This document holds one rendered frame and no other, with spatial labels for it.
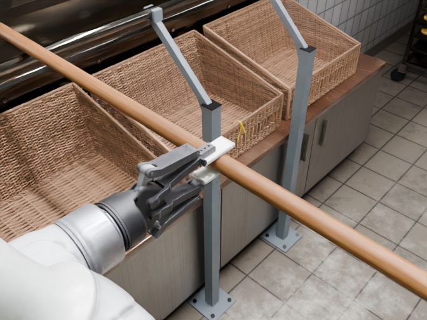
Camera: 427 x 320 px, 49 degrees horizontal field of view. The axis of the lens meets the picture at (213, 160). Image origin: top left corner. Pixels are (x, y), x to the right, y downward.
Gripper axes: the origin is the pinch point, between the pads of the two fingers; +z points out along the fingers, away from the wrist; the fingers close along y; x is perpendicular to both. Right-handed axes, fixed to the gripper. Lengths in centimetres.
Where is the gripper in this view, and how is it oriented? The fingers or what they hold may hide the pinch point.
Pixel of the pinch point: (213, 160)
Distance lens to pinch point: 73.6
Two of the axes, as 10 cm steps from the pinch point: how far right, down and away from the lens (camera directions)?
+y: -0.1, 7.8, 6.3
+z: 6.9, -4.5, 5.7
